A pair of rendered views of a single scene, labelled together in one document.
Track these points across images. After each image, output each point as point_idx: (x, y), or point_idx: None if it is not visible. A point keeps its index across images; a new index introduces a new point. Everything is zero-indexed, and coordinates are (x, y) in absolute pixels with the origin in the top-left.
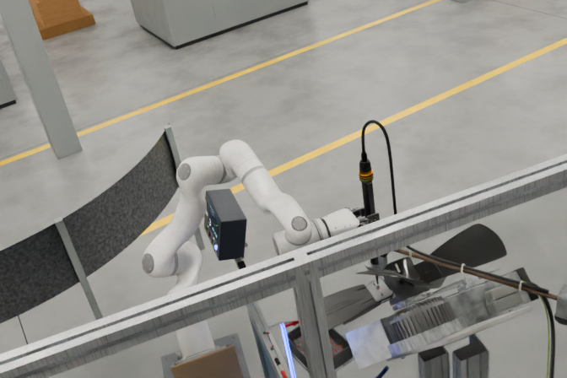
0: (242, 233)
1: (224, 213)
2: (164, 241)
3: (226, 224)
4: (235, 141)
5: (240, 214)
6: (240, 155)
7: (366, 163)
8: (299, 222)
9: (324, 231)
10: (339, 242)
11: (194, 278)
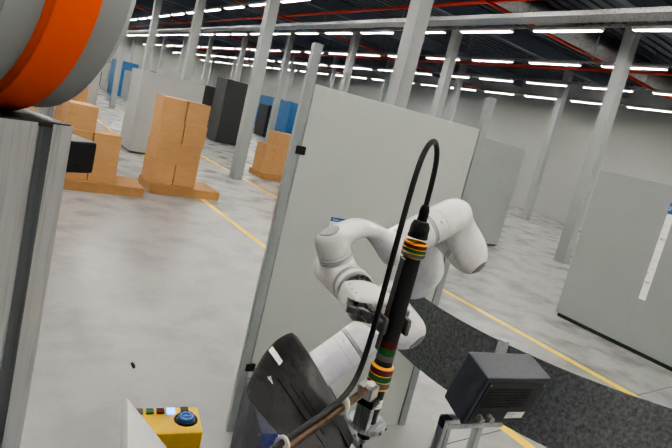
0: (475, 390)
1: (489, 359)
2: (392, 280)
3: (470, 360)
4: (460, 199)
5: (494, 374)
6: (438, 203)
7: (414, 220)
8: (329, 229)
9: (342, 276)
10: None
11: (375, 333)
